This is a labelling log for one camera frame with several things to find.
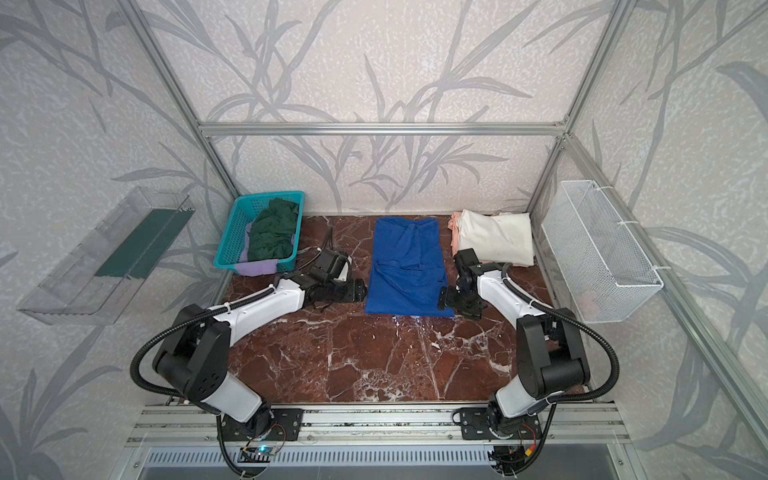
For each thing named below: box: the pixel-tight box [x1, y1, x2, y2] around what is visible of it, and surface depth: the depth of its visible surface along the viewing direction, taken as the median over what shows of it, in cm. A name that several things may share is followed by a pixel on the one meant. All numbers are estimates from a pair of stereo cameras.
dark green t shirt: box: [248, 198, 298, 261], surface depth 109 cm
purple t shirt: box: [234, 222, 295, 276], surface depth 96 cm
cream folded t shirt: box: [458, 209, 535, 266], surface depth 110 cm
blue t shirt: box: [364, 217, 455, 318], surface depth 104 cm
